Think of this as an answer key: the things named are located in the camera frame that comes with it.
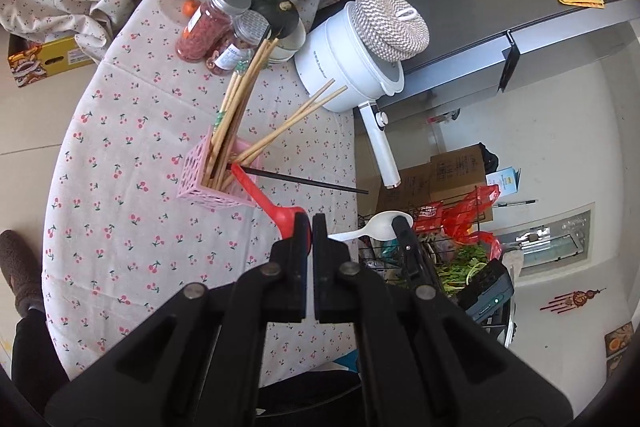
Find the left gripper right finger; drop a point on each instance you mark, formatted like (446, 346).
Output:
(423, 360)

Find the white plastic spoon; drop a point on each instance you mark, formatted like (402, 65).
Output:
(379, 227)

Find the cream bowl with green handle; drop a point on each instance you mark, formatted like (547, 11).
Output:
(288, 47)

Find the red chinese knot decoration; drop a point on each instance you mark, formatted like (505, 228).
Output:
(571, 301)

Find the dark green squash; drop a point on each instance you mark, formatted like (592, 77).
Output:
(281, 15)

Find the white electric cooking pot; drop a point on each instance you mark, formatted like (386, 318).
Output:
(333, 52)

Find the red plastic bag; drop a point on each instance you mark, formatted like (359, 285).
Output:
(456, 221)

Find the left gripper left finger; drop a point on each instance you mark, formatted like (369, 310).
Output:
(195, 361)

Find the pink perforated utensil basket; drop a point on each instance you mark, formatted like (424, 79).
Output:
(196, 181)

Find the green-tipped wooden chopstick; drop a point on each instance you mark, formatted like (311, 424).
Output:
(220, 134)

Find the woven rope basket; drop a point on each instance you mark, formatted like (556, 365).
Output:
(393, 30)

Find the jar of brown dried fruit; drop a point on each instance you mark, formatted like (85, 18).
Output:
(238, 43)

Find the green vegetables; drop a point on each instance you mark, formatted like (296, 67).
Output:
(456, 274)

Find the cherry print tablecloth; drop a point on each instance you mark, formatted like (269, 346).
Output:
(117, 240)

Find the wire storage rack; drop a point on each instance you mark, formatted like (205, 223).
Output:
(441, 248)

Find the jar of red goji berries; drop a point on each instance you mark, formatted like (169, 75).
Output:
(211, 20)

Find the red plastic spoon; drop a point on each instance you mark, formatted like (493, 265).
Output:
(283, 217)

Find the brown fuzzy slipper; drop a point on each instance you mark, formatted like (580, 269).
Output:
(21, 269)

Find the brown cardboard box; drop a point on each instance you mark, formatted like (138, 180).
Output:
(447, 178)

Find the yellow printed cardboard box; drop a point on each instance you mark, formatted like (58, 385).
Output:
(30, 62)

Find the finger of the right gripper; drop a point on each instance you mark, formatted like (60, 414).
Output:
(416, 265)

